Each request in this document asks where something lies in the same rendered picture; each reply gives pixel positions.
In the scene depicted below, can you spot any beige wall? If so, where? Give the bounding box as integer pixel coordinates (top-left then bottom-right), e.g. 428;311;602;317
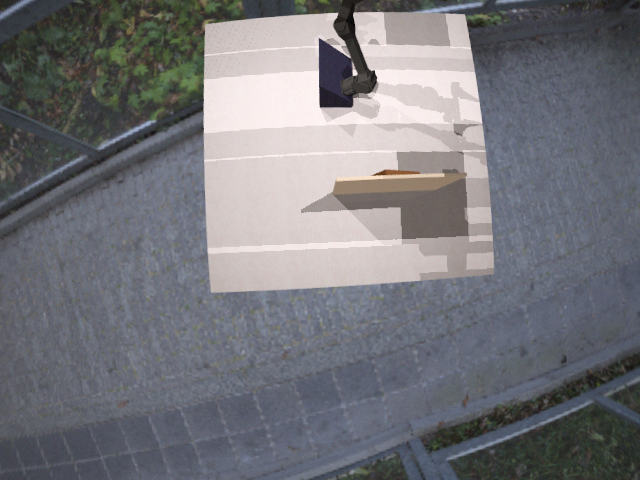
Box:
333;173;467;195

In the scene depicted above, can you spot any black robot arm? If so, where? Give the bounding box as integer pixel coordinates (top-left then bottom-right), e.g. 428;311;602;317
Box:
334;0;378;96

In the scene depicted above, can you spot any dark brown picture frame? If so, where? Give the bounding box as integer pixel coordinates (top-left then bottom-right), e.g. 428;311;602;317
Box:
371;170;420;176

